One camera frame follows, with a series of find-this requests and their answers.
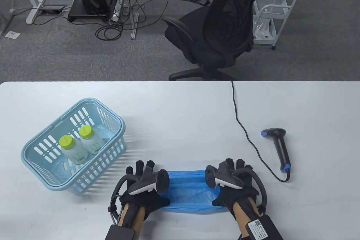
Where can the person's left hand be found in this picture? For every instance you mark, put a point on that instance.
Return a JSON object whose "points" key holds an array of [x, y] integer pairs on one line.
{"points": [[143, 200]]}

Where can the person's right hand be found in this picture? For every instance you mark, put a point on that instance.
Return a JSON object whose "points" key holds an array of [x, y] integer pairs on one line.
{"points": [[239, 195]]}

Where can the black and white controller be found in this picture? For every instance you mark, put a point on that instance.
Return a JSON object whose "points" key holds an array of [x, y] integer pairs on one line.
{"points": [[225, 179], [163, 181]]}

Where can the blue plastic bag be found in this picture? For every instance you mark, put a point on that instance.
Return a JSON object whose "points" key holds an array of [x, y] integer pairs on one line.
{"points": [[191, 192]]}

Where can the green-capped coconut water bottle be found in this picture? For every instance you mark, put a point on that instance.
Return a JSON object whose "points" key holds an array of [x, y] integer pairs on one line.
{"points": [[66, 141], [85, 132]]}

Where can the person's left forearm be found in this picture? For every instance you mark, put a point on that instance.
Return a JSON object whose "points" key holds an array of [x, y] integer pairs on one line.
{"points": [[132, 214]]}

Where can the person's right forearm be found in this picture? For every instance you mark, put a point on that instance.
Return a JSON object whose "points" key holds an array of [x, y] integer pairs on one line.
{"points": [[242, 214]]}

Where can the light blue plastic basket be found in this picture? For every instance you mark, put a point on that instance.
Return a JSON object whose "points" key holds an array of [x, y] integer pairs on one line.
{"points": [[90, 100]]}

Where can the black office chair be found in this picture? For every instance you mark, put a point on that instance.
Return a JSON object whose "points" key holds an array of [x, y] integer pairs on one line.
{"points": [[202, 48]]}

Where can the clear plastic packet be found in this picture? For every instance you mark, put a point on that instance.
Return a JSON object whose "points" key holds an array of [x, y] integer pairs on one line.
{"points": [[263, 27]]}

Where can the black tower stand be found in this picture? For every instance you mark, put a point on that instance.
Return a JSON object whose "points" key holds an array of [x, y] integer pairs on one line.
{"points": [[84, 17]]}

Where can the white paper sheet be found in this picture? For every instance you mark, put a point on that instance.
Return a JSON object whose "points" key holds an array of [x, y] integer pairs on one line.
{"points": [[12, 34]]}

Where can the black floor power box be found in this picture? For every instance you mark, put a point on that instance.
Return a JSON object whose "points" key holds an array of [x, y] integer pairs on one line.
{"points": [[52, 8]]}

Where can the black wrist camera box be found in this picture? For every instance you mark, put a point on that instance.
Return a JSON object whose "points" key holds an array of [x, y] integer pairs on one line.
{"points": [[264, 228], [121, 233]]}

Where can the aluminium rail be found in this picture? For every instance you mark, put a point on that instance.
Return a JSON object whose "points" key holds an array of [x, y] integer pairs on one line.
{"points": [[134, 26]]}

